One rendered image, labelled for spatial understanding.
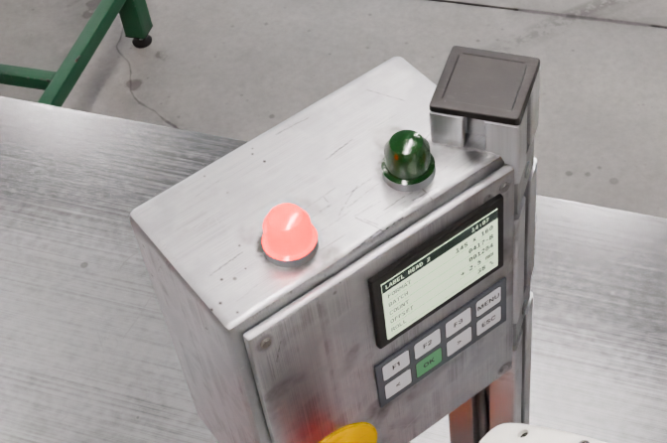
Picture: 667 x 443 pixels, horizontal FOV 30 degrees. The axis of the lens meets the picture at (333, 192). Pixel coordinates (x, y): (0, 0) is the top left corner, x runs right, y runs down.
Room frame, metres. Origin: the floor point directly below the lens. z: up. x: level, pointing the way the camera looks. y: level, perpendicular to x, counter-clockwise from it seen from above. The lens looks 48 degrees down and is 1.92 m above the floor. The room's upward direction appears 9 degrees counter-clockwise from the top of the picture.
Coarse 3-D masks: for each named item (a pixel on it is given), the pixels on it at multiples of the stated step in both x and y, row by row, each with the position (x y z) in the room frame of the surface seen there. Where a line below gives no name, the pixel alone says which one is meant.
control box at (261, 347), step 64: (384, 64) 0.48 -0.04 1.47; (320, 128) 0.44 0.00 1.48; (384, 128) 0.43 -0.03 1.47; (192, 192) 0.41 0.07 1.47; (256, 192) 0.41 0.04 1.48; (320, 192) 0.40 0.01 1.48; (384, 192) 0.39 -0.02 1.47; (448, 192) 0.39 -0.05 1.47; (512, 192) 0.40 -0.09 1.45; (192, 256) 0.37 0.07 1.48; (256, 256) 0.37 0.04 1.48; (320, 256) 0.36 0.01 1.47; (384, 256) 0.36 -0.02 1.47; (512, 256) 0.40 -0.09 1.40; (192, 320) 0.36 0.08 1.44; (256, 320) 0.33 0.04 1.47; (320, 320) 0.34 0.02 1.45; (512, 320) 0.40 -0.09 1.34; (192, 384) 0.39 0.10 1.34; (256, 384) 0.33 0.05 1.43; (320, 384) 0.34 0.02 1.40; (448, 384) 0.38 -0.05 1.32
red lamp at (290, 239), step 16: (288, 208) 0.37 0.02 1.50; (272, 224) 0.37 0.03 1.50; (288, 224) 0.36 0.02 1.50; (304, 224) 0.36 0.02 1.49; (272, 240) 0.36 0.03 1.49; (288, 240) 0.36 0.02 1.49; (304, 240) 0.36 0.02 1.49; (272, 256) 0.36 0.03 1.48; (288, 256) 0.36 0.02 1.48; (304, 256) 0.36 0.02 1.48
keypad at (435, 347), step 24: (504, 288) 0.40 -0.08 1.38; (456, 312) 0.38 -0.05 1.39; (480, 312) 0.39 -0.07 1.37; (504, 312) 0.40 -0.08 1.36; (432, 336) 0.37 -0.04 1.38; (456, 336) 0.38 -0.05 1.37; (480, 336) 0.39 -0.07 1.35; (384, 360) 0.36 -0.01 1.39; (408, 360) 0.36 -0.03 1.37; (432, 360) 0.37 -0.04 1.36; (384, 384) 0.35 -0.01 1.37; (408, 384) 0.36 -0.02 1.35
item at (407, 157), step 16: (400, 144) 0.40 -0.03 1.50; (416, 144) 0.40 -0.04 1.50; (384, 160) 0.41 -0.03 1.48; (400, 160) 0.39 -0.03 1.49; (416, 160) 0.39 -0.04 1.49; (432, 160) 0.40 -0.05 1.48; (384, 176) 0.40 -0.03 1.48; (400, 176) 0.39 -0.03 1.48; (416, 176) 0.39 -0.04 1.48; (432, 176) 0.40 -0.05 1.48
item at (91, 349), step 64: (0, 128) 1.16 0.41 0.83; (64, 128) 1.15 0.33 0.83; (128, 128) 1.13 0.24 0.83; (0, 192) 1.05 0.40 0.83; (64, 192) 1.04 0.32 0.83; (128, 192) 1.02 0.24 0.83; (0, 256) 0.95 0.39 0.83; (64, 256) 0.94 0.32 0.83; (128, 256) 0.92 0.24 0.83; (576, 256) 0.82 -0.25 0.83; (640, 256) 0.81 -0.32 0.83; (0, 320) 0.86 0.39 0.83; (64, 320) 0.84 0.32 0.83; (128, 320) 0.83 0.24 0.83; (576, 320) 0.74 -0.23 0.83; (640, 320) 0.73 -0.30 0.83; (0, 384) 0.77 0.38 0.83; (64, 384) 0.76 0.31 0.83; (128, 384) 0.75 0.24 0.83; (576, 384) 0.66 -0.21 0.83; (640, 384) 0.65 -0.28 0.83
